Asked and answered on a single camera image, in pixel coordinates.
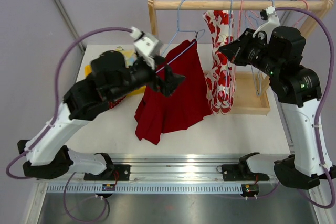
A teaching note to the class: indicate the aluminium mounting rail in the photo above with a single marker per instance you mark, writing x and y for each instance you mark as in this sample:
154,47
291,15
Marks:
157,174

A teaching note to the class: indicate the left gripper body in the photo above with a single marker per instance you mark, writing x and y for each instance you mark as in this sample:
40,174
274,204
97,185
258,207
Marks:
138,75

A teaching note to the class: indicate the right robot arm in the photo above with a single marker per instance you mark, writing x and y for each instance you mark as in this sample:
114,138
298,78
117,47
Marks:
298,91

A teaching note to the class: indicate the yellow plastic tray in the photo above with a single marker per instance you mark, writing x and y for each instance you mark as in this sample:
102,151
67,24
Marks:
88,71

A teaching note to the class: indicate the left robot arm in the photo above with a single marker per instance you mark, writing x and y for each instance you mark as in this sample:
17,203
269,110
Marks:
110,80

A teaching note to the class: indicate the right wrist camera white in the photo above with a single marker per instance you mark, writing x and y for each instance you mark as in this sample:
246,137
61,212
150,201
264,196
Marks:
271,19

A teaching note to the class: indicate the dark red dotted skirt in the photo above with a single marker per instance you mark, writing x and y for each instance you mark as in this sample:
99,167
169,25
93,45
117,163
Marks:
114,103

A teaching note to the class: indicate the white red poppy skirt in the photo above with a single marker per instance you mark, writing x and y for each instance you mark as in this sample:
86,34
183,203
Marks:
219,80

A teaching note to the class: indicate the wooden clothes rack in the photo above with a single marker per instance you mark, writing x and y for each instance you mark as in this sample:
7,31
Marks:
246,100

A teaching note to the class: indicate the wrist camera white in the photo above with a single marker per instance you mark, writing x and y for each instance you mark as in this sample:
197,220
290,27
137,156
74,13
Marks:
146,46
271,19

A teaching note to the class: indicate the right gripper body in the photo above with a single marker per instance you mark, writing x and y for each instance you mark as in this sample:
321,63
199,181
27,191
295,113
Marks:
252,51

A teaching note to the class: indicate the plain red skirt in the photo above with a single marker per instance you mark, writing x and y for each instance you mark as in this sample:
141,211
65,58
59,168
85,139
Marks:
188,105

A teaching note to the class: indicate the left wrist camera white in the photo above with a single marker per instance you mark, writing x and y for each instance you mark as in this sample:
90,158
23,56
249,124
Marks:
146,46

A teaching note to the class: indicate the pastel floral skirt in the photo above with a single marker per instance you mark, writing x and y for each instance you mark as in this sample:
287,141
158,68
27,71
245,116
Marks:
129,55

